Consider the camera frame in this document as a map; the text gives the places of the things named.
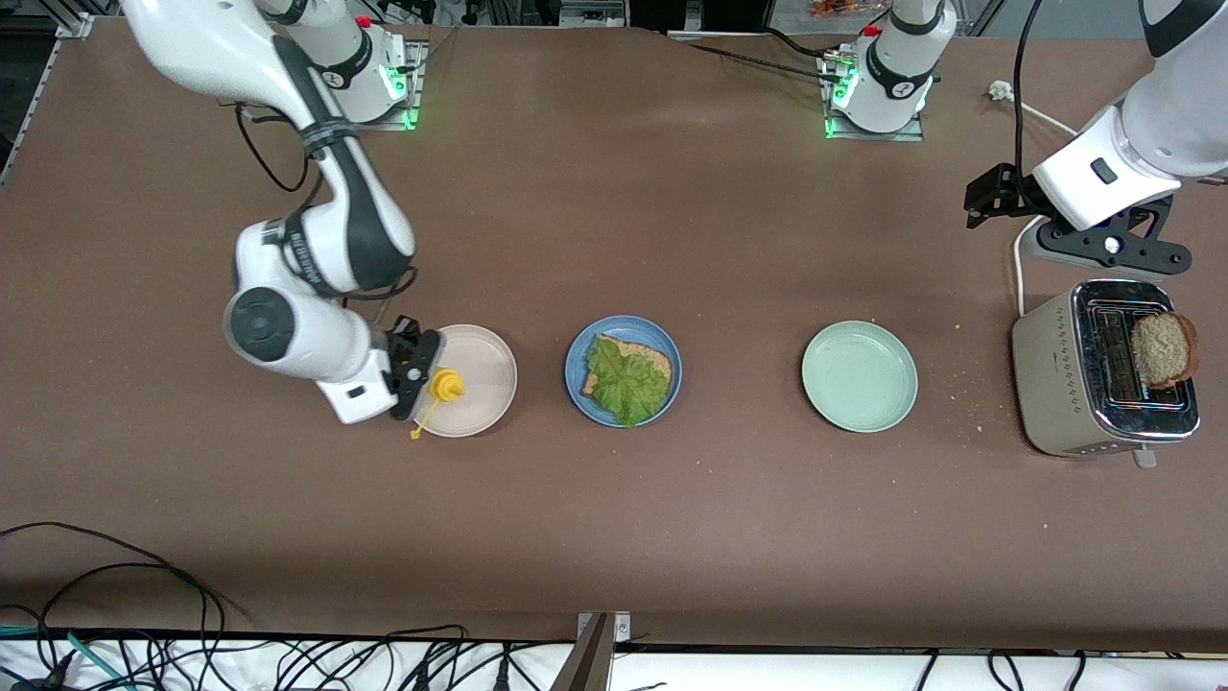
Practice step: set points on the beige plate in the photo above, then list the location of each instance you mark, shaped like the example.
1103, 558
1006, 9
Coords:
480, 365

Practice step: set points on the brown bread slice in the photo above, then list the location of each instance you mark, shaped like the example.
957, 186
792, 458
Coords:
652, 357
1163, 350

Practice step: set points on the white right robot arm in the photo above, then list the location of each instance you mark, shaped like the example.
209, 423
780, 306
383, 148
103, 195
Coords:
192, 38

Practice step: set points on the green lettuce leaf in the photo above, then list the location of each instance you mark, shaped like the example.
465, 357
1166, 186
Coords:
628, 384

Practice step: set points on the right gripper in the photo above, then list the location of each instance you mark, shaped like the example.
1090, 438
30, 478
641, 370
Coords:
411, 352

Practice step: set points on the orange food items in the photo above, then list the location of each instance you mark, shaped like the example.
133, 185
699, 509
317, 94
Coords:
839, 9

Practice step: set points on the beige chrome toaster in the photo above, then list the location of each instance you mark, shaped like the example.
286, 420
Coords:
1050, 384

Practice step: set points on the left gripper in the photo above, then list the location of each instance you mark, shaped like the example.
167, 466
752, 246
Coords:
998, 191

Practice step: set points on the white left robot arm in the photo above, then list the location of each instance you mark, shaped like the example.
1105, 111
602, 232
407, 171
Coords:
897, 77

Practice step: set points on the blue plate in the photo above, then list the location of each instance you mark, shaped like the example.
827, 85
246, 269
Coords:
574, 365

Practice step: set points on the yellow squeeze bottle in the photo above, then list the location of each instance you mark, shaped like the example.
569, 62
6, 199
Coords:
446, 386

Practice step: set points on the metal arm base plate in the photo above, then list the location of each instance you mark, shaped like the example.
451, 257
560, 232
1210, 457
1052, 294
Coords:
414, 96
873, 136

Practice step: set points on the pale green plate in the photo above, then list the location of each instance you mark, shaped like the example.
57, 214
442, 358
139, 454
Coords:
860, 376

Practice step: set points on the metal table bracket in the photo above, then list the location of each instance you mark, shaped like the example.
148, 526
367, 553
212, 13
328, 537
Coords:
590, 662

